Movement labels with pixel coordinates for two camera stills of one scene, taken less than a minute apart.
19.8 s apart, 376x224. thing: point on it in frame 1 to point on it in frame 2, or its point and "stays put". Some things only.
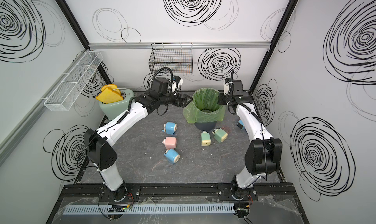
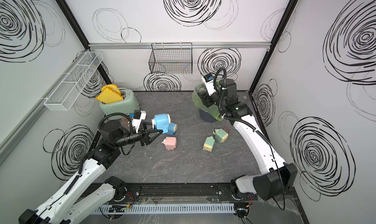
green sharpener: [220, 135] stays put
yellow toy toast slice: [109, 93] stays put
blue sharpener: [172, 156] to [161, 122]
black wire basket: [177, 56] stays put
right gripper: [220, 99] to [205, 98]
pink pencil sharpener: [170, 142] stays put
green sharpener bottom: [205, 139] to [209, 144]
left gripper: [183, 100] to [144, 138]
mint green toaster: [113, 109] stays put
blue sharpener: [170, 128] stays put
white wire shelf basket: [65, 93] stays put
